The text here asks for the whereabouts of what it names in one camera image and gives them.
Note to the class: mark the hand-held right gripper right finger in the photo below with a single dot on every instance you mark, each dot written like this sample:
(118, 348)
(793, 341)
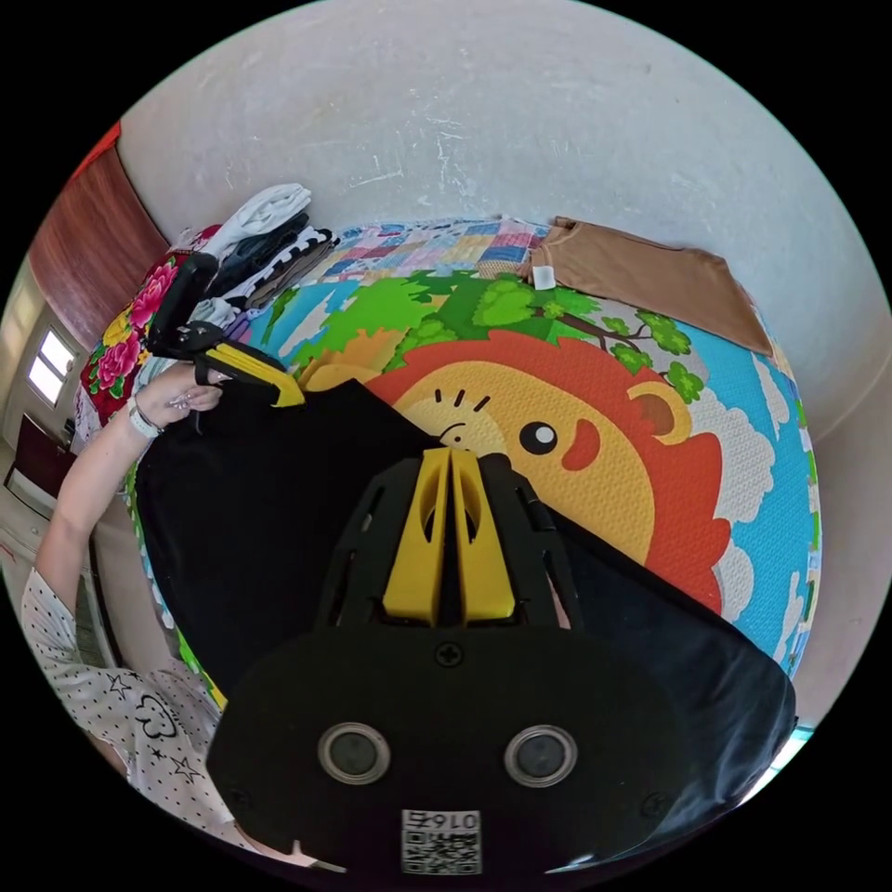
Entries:
(488, 571)

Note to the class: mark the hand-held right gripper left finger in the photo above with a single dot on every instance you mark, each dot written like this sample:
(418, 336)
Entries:
(411, 557)

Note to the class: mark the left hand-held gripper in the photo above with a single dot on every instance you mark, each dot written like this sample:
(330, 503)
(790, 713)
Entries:
(182, 343)

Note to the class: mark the black pants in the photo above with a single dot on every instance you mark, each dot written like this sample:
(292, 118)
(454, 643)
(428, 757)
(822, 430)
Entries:
(265, 529)

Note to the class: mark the person's left forearm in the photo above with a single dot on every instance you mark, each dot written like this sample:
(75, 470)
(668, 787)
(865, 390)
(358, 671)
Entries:
(97, 474)

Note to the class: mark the person's left hand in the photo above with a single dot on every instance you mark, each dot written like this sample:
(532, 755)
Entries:
(178, 401)

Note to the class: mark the pile of clothes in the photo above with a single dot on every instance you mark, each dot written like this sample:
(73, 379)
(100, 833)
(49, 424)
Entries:
(265, 244)

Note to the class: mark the red floral blanket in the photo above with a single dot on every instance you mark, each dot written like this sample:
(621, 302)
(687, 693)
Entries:
(129, 334)

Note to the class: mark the bed with cartoon lion mat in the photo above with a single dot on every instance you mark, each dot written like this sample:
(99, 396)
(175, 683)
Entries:
(627, 460)

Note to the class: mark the window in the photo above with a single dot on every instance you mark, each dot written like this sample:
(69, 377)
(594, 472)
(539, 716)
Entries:
(52, 366)

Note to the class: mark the reddish brown wooden cupboard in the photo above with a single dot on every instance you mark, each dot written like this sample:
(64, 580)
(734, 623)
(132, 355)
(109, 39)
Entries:
(94, 244)

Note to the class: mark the tan brown shirt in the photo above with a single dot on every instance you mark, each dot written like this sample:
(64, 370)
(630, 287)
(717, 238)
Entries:
(655, 279)

